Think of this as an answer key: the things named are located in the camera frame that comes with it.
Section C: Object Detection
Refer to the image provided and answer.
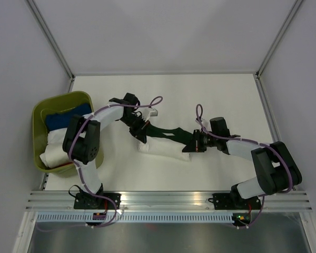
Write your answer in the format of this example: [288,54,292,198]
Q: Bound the olive green plastic bin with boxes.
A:
[32,91,94,178]

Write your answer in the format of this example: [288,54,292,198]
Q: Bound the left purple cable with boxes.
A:
[67,96,164,230]

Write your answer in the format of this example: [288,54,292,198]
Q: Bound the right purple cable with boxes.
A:
[195,104,293,230]

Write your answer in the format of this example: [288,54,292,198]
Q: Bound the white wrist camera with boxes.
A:
[142,108,158,121]
[197,118,209,129]

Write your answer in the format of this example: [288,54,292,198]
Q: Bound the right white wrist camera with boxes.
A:
[197,118,209,129]

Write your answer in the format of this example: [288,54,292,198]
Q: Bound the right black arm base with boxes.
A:
[208,193,261,211]

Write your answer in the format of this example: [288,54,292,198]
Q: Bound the left aluminium frame post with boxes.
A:
[25,0,75,80]

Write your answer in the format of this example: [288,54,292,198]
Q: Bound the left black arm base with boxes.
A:
[74,191,121,210]

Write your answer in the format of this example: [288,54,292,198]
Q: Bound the white slotted cable duct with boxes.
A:
[37,212,233,223]

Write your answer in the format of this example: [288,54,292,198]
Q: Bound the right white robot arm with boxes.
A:
[182,117,302,208]

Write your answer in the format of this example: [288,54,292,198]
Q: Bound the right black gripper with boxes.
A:
[183,129,218,152]

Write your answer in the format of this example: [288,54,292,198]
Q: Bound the red item in bin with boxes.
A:
[62,162,73,166]

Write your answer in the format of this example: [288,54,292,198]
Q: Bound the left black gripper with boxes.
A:
[119,114,150,144]

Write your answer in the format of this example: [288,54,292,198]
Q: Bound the white green raglan t-shirt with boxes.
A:
[137,124,193,162]

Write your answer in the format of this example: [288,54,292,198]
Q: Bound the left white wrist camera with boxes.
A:
[142,108,158,121]

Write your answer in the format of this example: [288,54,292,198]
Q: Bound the aluminium mounting rail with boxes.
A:
[25,191,312,212]

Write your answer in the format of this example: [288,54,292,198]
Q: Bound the blue folded t-shirt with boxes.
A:
[45,103,92,131]

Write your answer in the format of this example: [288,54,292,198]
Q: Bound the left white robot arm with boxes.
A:
[62,93,147,209]

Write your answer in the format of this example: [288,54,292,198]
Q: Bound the purple cable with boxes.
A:
[67,96,164,230]
[195,104,293,230]

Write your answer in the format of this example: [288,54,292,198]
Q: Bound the aluminium frame post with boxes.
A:
[25,0,75,80]
[255,0,305,79]

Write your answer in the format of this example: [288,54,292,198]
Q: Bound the white rolled t-shirt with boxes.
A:
[39,128,70,169]

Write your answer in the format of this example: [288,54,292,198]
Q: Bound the right aluminium frame post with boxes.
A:
[255,0,305,79]

